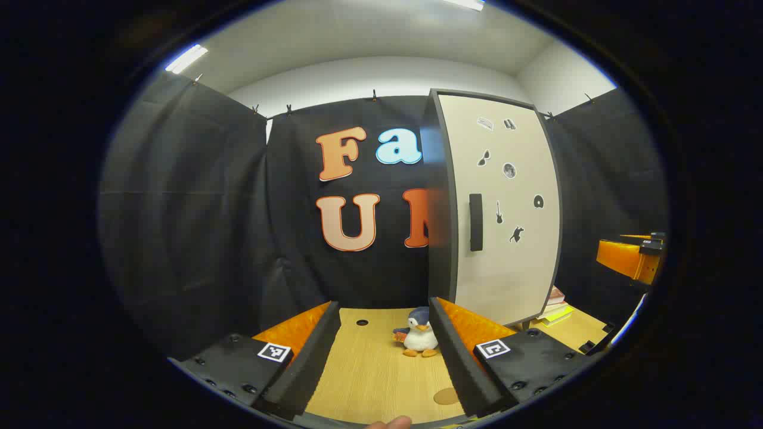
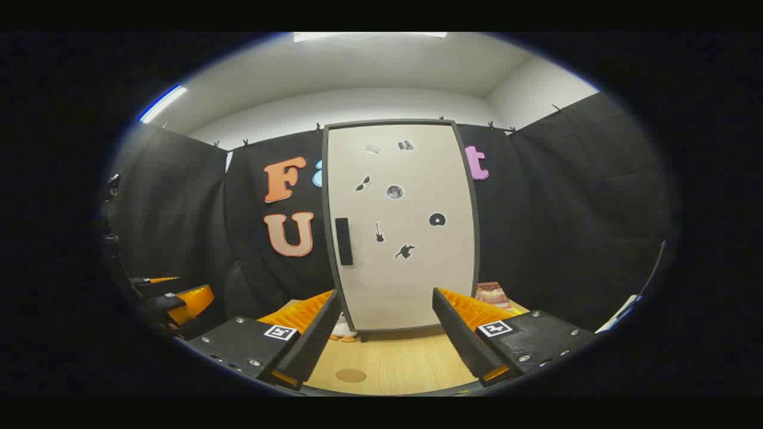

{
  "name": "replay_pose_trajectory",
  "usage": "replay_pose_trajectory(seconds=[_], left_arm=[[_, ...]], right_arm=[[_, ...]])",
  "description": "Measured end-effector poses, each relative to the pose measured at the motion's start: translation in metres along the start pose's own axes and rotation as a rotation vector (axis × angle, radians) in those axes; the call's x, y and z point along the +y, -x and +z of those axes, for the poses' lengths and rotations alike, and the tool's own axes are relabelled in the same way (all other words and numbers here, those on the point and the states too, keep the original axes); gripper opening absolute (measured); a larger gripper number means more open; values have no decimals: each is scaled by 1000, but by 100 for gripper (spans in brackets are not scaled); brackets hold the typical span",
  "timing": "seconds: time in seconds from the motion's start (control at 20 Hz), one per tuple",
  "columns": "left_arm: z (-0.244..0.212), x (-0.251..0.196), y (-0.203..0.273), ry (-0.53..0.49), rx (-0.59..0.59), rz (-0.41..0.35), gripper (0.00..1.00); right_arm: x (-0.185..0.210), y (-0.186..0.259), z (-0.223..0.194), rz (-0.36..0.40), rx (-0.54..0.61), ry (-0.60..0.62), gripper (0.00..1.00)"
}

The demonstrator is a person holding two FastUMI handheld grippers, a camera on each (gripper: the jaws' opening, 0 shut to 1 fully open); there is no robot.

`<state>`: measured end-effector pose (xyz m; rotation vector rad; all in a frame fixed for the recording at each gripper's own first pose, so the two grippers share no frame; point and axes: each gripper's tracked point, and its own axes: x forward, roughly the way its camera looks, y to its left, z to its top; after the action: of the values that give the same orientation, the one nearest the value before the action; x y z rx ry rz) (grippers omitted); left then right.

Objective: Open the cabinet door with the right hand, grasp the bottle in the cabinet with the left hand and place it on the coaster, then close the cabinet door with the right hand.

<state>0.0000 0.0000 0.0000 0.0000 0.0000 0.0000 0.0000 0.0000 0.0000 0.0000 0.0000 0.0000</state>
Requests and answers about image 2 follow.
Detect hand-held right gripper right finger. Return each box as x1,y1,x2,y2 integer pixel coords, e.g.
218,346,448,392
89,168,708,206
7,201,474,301
432,287,598,388

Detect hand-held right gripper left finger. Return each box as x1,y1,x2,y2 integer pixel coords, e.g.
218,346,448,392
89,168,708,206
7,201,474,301
185,289,343,392

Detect white cabinet door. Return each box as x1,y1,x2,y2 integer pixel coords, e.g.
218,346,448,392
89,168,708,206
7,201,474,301
322,119,480,333

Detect black door handle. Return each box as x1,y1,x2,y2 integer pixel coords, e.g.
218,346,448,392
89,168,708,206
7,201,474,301
335,217,354,266

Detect grey cabinet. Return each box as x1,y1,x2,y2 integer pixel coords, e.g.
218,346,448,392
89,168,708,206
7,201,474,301
321,118,481,343

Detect penguin plush toy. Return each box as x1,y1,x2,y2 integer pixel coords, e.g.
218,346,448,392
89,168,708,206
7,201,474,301
330,316,360,343

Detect brown cover book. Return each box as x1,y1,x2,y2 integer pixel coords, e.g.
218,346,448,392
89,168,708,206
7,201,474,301
477,282,511,309

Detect strip ceiling light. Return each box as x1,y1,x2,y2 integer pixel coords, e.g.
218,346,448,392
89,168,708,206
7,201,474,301
138,85,187,124

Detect black backdrop cloth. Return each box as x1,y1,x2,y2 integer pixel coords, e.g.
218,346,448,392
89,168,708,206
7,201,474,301
98,92,677,334

